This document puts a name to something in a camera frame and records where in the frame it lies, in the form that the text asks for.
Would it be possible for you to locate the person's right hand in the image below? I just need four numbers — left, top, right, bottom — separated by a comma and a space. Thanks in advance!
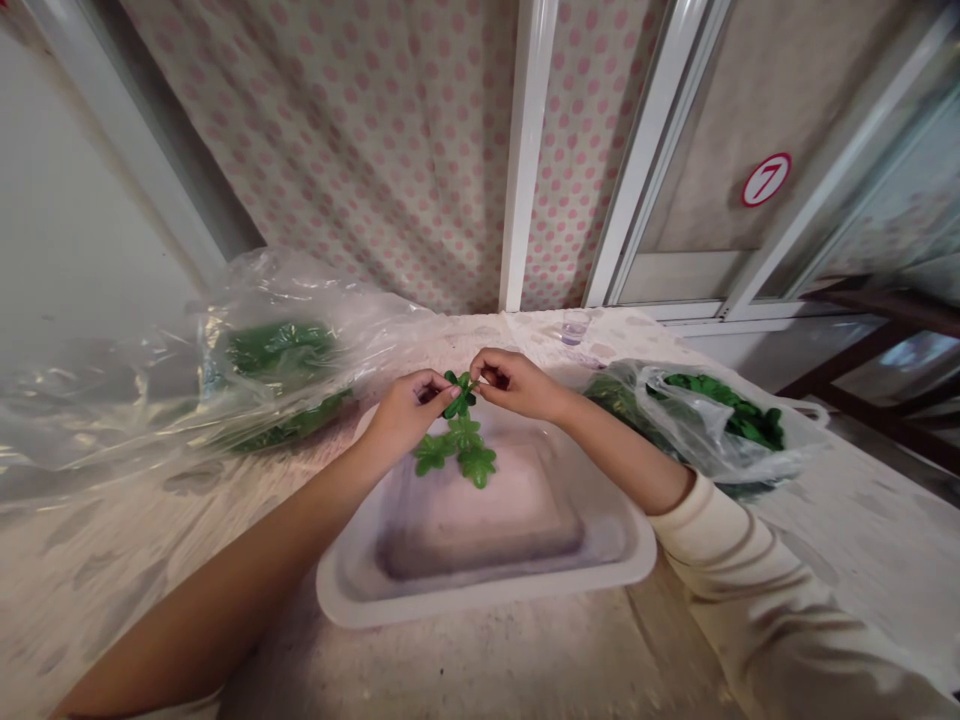
469, 348, 575, 425

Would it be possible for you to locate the person's left hand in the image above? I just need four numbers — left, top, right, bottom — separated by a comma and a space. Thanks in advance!
365, 369, 464, 452

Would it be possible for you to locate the green plastic leaf sprig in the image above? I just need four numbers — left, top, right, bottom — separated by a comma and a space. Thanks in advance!
414, 370, 498, 494

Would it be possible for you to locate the pile of green plastic leaves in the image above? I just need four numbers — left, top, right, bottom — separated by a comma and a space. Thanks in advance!
213, 320, 354, 455

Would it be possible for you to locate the patterned white tablecloth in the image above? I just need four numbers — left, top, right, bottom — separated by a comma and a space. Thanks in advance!
0, 307, 960, 720

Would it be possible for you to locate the white plastic tray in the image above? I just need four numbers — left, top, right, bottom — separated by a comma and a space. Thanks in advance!
315, 401, 659, 630

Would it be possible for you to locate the small clear plastic bag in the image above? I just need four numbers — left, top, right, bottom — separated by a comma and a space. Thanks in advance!
581, 358, 832, 502

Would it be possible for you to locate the heap of dark green leaves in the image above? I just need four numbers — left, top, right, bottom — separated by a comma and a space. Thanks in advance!
584, 372, 787, 500

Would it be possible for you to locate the large clear plastic bag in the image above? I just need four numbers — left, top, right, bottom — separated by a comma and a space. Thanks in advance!
0, 247, 444, 515

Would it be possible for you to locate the pink dotted curtain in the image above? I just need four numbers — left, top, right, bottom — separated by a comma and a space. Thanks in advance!
119, 0, 665, 315

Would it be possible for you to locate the white framed sliding window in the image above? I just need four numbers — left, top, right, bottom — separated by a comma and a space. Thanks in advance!
502, 0, 960, 325

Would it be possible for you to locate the round red and white sticker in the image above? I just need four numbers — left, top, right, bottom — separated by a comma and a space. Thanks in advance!
740, 151, 793, 208

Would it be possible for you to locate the dark wooden chair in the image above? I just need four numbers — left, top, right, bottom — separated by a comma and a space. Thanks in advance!
776, 277, 960, 451

